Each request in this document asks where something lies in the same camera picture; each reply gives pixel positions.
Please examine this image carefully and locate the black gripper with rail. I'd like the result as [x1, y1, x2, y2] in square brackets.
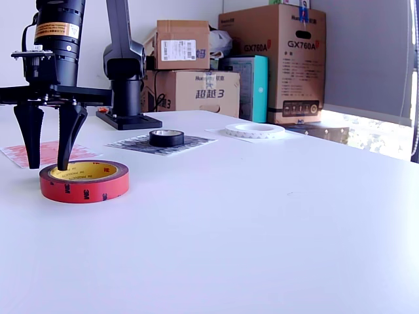
[0, 54, 115, 171]

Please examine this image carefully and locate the red 3M tape roll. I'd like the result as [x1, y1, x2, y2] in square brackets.
[39, 159, 130, 204]

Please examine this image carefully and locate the black tape roll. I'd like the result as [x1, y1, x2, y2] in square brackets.
[149, 129, 185, 147]

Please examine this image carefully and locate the white tape roll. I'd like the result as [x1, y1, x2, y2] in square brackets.
[224, 123, 286, 140]

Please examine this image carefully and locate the red scribbled paper sheet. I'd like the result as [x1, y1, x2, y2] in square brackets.
[0, 139, 103, 169]

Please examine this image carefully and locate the black scribbled paper sheet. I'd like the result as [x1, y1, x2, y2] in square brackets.
[105, 131, 219, 157]

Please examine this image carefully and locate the cardboard box blue print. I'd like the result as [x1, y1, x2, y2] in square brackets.
[141, 69, 241, 118]

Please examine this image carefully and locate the plain white paper sheet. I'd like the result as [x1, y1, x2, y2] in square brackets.
[204, 126, 304, 144]

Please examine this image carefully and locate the small cardboard box shipping label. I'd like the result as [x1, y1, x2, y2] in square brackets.
[156, 20, 211, 71]

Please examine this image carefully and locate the white plastic bag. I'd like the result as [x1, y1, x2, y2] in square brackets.
[208, 28, 233, 60]

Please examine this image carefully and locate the teal box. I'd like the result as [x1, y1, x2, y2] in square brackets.
[225, 54, 269, 124]

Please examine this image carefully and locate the large GX760A cardboard box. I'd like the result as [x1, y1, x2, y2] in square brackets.
[217, 3, 327, 125]

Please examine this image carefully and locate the green white small box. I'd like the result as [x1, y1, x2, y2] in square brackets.
[268, 0, 313, 6]

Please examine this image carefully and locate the grey roller blind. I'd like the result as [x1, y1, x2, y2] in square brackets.
[310, 0, 415, 128]

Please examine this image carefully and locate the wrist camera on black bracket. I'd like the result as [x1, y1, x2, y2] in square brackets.
[10, 44, 56, 82]

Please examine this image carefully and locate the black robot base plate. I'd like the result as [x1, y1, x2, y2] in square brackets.
[96, 110, 163, 131]

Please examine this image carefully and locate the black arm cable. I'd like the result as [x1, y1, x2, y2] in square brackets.
[21, 12, 39, 50]

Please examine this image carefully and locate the black hanging power cable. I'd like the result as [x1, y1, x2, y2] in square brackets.
[153, 70, 168, 113]

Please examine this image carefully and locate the white bead chain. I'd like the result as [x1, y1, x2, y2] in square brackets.
[410, 0, 419, 164]

